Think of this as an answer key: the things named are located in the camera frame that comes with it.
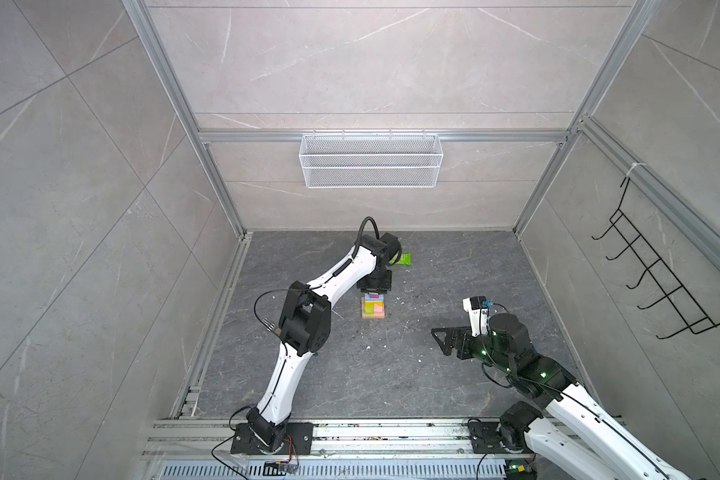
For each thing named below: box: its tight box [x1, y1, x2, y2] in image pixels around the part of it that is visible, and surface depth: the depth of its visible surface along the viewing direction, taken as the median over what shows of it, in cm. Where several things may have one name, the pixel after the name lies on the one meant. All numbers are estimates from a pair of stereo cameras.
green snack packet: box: [395, 253, 413, 266], surface depth 113 cm
